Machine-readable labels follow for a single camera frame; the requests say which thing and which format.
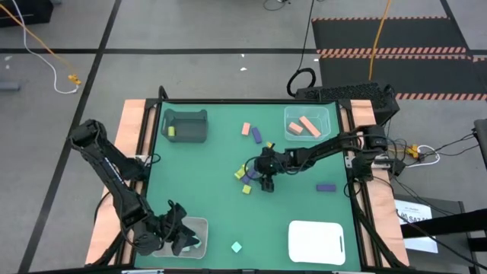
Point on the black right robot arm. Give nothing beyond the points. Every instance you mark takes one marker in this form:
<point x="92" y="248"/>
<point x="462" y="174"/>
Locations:
<point x="323" y="146"/>

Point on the black perforated box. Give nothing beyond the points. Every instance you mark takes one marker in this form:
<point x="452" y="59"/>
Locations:
<point x="342" y="95"/>

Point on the clear plastic bin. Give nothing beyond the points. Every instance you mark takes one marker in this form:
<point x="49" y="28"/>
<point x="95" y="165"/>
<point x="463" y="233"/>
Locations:
<point x="323" y="114"/>

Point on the long orange foam block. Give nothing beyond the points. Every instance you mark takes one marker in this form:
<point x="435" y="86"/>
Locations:
<point x="310" y="126"/>

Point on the long teal foam block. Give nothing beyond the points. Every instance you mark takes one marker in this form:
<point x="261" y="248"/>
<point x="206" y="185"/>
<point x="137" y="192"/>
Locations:
<point x="196" y="243"/>

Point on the grey floor object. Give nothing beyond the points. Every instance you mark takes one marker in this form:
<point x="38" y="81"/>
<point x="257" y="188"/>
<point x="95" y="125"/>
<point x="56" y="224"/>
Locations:
<point x="8" y="86"/>

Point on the purple foam block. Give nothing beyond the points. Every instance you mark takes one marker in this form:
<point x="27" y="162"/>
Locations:
<point x="326" y="187"/>
<point x="248" y="177"/>
<point x="256" y="135"/>

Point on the shallow translucent tray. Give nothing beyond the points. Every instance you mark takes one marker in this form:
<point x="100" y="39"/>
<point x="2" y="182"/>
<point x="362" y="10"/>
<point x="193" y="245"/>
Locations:
<point x="201" y="228"/>

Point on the white printed paper sheet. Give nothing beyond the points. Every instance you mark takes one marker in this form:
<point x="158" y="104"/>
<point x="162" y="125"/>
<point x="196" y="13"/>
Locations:
<point x="416" y="228"/>

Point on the yellow-green foam block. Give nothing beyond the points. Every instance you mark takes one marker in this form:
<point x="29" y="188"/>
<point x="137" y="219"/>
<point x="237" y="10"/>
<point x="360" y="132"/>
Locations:
<point x="246" y="189"/>
<point x="171" y="131"/>
<point x="269" y="144"/>
<point x="239" y="173"/>

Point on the wooden table side board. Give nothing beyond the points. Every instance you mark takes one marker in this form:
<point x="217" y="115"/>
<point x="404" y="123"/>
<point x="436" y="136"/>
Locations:
<point x="131" y="118"/>
<point x="382" y="205"/>

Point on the dark side cart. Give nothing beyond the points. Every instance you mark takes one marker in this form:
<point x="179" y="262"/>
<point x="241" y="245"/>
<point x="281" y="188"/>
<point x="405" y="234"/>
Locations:
<point x="452" y="228"/>

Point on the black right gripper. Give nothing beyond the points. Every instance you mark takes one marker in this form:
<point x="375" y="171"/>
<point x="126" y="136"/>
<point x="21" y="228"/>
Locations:
<point x="270" y="161"/>

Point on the black aluminium table frame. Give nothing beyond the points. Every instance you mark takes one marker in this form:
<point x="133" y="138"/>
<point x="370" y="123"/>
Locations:
<point x="247" y="101"/>

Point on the small teal foam block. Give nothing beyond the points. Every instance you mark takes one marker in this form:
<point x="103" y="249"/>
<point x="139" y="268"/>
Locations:
<point x="186" y="249"/>

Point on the black floor box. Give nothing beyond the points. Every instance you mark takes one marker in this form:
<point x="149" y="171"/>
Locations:
<point x="23" y="11"/>

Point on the black hazard-striped floor mat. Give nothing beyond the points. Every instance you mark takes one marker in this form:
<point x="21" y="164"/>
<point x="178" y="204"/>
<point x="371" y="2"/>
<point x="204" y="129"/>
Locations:
<point x="411" y="76"/>
<point x="388" y="34"/>

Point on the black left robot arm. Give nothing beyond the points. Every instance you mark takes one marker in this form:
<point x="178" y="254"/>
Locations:
<point x="110" y="167"/>

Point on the teal foam cube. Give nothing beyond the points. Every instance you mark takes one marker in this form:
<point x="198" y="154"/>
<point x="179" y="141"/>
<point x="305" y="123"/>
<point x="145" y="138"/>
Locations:
<point x="236" y="247"/>

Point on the yellow plug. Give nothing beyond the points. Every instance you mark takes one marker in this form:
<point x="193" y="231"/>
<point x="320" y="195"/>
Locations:
<point x="412" y="150"/>

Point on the dark grey plastic bin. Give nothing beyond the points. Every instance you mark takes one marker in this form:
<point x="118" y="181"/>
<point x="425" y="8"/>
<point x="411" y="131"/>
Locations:
<point x="188" y="127"/>

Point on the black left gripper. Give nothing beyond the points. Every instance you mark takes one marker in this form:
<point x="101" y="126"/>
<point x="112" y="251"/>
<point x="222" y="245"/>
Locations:
<point x="175" y="222"/>

